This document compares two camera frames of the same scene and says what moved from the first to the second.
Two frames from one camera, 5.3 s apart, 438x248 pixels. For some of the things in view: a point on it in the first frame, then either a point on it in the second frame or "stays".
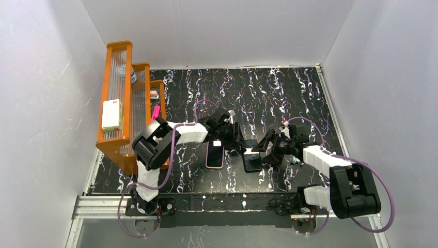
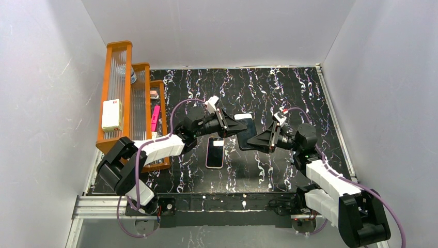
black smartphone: [252, 160] to [245, 136]
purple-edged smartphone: [215, 156] stays
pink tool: [156, 112] stays
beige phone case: [214, 156] stays
